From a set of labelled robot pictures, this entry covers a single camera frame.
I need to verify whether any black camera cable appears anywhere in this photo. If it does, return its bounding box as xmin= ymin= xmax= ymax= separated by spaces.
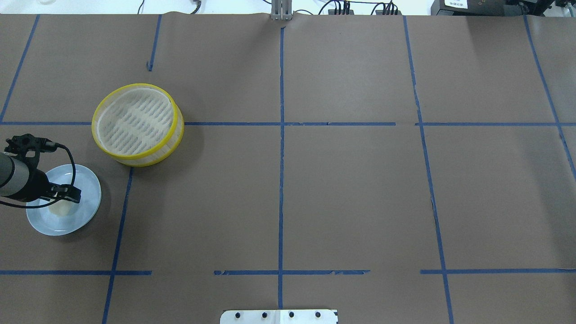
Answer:
xmin=0 ymin=142 xmax=77 ymax=209

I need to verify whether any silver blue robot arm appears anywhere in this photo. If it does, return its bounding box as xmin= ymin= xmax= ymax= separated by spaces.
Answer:
xmin=0 ymin=154 xmax=81 ymax=203

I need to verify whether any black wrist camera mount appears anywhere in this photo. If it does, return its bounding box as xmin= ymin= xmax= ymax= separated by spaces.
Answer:
xmin=4 ymin=134 xmax=60 ymax=164

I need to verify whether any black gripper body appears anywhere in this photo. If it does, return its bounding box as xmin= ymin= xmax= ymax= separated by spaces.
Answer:
xmin=18 ymin=170 xmax=55 ymax=202

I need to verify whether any near orange black connector module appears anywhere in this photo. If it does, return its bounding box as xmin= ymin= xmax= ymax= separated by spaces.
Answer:
xmin=371 ymin=1 xmax=401 ymax=16

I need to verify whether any light blue plate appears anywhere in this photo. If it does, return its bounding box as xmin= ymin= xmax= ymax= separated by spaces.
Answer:
xmin=26 ymin=164 xmax=102 ymax=236

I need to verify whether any black computer box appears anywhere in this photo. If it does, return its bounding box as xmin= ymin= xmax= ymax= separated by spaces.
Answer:
xmin=430 ymin=0 xmax=554 ymax=17

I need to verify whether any white pedestal column with base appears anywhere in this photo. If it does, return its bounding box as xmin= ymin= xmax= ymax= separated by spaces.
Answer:
xmin=220 ymin=309 xmax=339 ymax=324

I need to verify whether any white steamed bun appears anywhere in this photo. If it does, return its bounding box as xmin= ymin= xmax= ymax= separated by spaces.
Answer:
xmin=49 ymin=200 xmax=75 ymax=217

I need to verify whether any orange black connector module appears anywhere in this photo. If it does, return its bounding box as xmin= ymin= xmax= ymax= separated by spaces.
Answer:
xmin=371 ymin=1 xmax=401 ymax=16
xmin=319 ymin=0 xmax=352 ymax=16

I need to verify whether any yellow round steamer basket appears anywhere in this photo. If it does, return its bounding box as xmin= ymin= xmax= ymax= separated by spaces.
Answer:
xmin=91 ymin=83 xmax=185 ymax=167

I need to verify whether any aluminium frame post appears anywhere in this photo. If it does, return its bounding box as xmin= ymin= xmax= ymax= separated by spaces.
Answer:
xmin=268 ymin=0 xmax=293 ymax=21

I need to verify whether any far orange black connector module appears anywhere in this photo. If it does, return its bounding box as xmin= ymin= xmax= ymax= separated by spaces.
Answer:
xmin=319 ymin=0 xmax=352 ymax=16

